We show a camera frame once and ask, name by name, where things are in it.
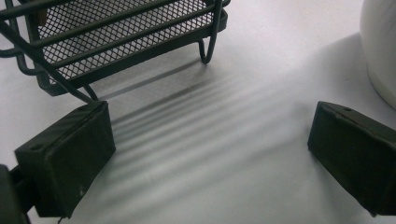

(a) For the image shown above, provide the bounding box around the black wire cutlery basket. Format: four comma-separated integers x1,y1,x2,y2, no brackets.
0,0,232,105

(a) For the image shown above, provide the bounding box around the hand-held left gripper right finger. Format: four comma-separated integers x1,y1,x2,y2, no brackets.
307,100,396,217

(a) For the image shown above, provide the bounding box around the cream ceramic bowl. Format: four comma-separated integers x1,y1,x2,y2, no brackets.
359,0,396,111

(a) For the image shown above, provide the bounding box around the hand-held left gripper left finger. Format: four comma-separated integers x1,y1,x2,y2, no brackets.
13,100,117,219

